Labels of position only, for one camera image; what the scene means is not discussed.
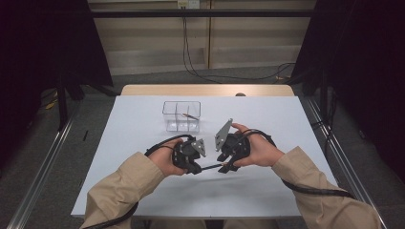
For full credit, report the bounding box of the black curtain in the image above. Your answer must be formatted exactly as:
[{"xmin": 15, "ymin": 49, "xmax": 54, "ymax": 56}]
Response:
[
  {"xmin": 0, "ymin": 0, "xmax": 115, "ymax": 166},
  {"xmin": 290, "ymin": 0, "xmax": 405, "ymax": 182}
]

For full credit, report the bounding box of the clear plastic organizer box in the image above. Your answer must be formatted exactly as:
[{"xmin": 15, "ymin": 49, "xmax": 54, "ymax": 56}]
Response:
[{"xmin": 161, "ymin": 100, "xmax": 202, "ymax": 134}]

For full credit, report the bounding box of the person's right hand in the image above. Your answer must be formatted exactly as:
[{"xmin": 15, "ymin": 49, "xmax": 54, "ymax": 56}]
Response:
[{"xmin": 230, "ymin": 122, "xmax": 286, "ymax": 169}]

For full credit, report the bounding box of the left hand-held gripper black cable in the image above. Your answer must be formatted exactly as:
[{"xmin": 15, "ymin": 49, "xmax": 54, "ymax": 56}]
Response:
[{"xmin": 80, "ymin": 133, "xmax": 197, "ymax": 229}]

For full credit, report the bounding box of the right hand-held gripper black cable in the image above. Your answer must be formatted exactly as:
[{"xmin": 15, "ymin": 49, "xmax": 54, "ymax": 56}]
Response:
[{"xmin": 238, "ymin": 128, "xmax": 356, "ymax": 200}]

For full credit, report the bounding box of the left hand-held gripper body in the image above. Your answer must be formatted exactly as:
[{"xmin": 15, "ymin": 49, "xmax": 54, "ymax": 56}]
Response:
[{"xmin": 171, "ymin": 138, "xmax": 207, "ymax": 175}]

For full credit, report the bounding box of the black horizontal bar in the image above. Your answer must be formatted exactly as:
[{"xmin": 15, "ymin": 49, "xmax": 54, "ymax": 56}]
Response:
[{"xmin": 90, "ymin": 9, "xmax": 316, "ymax": 18}]

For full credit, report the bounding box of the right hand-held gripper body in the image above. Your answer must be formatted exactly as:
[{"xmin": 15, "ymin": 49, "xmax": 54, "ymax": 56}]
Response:
[{"xmin": 214, "ymin": 118, "xmax": 252, "ymax": 160}]

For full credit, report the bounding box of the aluminium frame rail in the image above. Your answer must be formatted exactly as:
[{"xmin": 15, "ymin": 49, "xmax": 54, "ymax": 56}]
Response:
[
  {"xmin": 305, "ymin": 96, "xmax": 389, "ymax": 229},
  {"xmin": 6, "ymin": 103, "xmax": 81, "ymax": 229}
]

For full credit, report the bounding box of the hand-held gripper black cable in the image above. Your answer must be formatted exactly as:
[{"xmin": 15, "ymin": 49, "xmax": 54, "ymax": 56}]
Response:
[
  {"xmin": 80, "ymin": 133, "xmax": 197, "ymax": 229},
  {"xmin": 238, "ymin": 128, "xmax": 356, "ymax": 200}
]

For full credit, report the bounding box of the person's left hand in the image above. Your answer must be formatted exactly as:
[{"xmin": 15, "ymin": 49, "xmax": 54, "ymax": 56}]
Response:
[{"xmin": 147, "ymin": 137, "xmax": 189, "ymax": 177}]

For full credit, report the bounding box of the white wall socket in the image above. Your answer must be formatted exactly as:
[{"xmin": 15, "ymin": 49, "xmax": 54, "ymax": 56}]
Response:
[{"xmin": 177, "ymin": 0, "xmax": 201, "ymax": 10}]

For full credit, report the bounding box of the white table sheet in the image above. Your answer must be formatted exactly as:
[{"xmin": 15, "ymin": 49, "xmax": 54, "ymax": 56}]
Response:
[{"xmin": 70, "ymin": 94, "xmax": 339, "ymax": 219}]

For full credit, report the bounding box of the black metal stand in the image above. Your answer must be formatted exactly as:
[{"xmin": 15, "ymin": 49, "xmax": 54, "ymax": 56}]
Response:
[
  {"xmin": 319, "ymin": 68, "xmax": 330, "ymax": 126},
  {"xmin": 56, "ymin": 74, "xmax": 70, "ymax": 132}
]

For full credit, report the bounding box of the black wall cable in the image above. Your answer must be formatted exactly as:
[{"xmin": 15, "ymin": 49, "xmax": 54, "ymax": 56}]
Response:
[
  {"xmin": 184, "ymin": 15, "xmax": 295, "ymax": 81},
  {"xmin": 181, "ymin": 15, "xmax": 224, "ymax": 85}
]

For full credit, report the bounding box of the wooden table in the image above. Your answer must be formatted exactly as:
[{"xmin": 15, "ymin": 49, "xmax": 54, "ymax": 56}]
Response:
[{"xmin": 119, "ymin": 83, "xmax": 295, "ymax": 97}]

